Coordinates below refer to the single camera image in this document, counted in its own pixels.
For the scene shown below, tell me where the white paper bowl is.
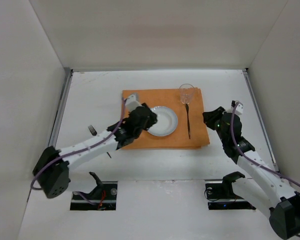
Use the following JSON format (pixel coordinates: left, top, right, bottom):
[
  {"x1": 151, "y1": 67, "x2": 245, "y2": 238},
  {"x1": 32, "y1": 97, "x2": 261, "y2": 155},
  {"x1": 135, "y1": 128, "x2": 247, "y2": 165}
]
[{"x1": 147, "y1": 106, "x2": 178, "y2": 137}]

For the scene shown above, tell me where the orange cloth placemat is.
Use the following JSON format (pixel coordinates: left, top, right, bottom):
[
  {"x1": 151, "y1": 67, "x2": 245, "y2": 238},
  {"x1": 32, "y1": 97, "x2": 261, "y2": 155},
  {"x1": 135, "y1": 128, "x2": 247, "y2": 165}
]
[{"x1": 122, "y1": 87, "x2": 210, "y2": 150}]

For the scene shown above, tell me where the black plastic knife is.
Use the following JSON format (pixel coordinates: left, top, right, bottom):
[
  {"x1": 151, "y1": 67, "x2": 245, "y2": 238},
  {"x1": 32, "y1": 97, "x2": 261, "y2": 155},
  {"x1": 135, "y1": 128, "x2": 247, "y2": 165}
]
[{"x1": 184, "y1": 103, "x2": 191, "y2": 139}]

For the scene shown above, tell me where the black plastic fork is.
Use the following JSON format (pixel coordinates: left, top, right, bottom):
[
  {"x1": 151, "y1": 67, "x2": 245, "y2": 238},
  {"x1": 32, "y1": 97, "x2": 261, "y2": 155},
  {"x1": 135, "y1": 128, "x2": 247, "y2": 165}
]
[{"x1": 88, "y1": 125, "x2": 98, "y2": 136}]

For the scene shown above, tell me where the clear plastic cup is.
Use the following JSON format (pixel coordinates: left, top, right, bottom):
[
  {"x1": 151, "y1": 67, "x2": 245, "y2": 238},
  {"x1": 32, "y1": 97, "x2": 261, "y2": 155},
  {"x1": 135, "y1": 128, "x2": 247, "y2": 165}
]
[{"x1": 179, "y1": 83, "x2": 195, "y2": 104}]

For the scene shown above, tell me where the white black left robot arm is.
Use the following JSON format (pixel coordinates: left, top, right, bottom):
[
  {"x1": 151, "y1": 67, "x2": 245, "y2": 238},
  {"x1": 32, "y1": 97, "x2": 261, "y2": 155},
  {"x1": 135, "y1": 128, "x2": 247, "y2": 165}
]
[{"x1": 30, "y1": 103, "x2": 157, "y2": 199}]

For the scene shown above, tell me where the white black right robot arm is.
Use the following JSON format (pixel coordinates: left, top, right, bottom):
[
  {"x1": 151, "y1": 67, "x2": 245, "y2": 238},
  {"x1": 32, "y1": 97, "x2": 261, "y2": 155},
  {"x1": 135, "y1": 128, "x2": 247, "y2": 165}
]
[{"x1": 202, "y1": 101, "x2": 300, "y2": 240}]

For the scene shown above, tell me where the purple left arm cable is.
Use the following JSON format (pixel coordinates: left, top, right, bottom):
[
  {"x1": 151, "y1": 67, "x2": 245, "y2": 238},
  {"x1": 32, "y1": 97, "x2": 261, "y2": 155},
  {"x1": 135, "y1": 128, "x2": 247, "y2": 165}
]
[{"x1": 30, "y1": 97, "x2": 131, "y2": 192}]

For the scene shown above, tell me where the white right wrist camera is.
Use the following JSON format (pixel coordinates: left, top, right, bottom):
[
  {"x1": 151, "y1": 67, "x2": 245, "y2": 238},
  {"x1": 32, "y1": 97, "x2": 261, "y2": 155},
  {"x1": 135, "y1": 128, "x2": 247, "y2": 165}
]
[{"x1": 231, "y1": 100, "x2": 244, "y2": 116}]

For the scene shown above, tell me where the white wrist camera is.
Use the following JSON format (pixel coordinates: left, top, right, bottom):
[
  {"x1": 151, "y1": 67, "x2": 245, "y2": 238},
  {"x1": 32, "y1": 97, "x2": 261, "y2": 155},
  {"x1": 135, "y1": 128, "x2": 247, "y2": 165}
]
[
  {"x1": 231, "y1": 100, "x2": 244, "y2": 116},
  {"x1": 123, "y1": 93, "x2": 142, "y2": 112}
]

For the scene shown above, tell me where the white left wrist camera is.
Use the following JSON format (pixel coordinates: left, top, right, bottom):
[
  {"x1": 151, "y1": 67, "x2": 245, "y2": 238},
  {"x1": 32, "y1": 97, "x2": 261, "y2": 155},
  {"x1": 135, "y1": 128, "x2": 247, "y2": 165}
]
[{"x1": 123, "y1": 93, "x2": 142, "y2": 112}]

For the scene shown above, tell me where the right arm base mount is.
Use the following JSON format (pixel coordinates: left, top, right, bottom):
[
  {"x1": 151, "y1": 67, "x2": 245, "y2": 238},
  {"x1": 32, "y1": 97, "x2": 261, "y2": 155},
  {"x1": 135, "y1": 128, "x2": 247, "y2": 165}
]
[{"x1": 204, "y1": 171, "x2": 256, "y2": 211}]

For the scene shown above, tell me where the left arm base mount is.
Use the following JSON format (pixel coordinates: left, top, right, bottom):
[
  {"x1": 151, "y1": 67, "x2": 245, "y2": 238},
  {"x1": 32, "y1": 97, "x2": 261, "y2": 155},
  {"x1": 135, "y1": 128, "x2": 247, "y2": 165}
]
[{"x1": 69, "y1": 172, "x2": 118, "y2": 211}]

